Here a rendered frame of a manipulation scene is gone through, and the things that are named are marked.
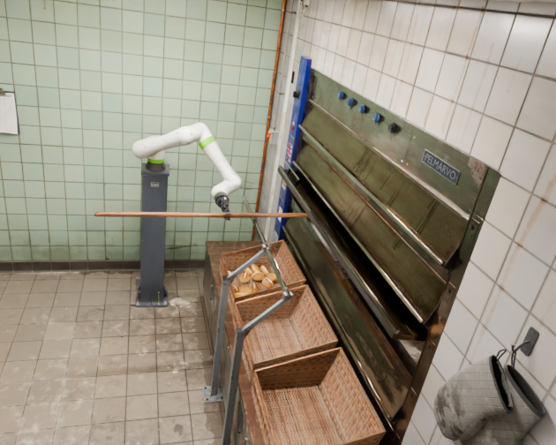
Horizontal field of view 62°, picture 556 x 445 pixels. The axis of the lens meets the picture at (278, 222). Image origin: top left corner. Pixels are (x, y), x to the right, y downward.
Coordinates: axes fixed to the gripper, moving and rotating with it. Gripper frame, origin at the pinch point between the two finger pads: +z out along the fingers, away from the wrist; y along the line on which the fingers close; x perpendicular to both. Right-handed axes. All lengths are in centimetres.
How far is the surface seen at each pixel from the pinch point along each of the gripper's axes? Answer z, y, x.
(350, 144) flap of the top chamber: 41, -64, -55
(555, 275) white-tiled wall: 185, -74, -51
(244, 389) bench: 89, 61, 0
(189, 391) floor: 32, 119, 21
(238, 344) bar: 86, 32, 6
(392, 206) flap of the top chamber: 102, -55, -50
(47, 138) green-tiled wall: -126, -3, 123
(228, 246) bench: -65, 62, -18
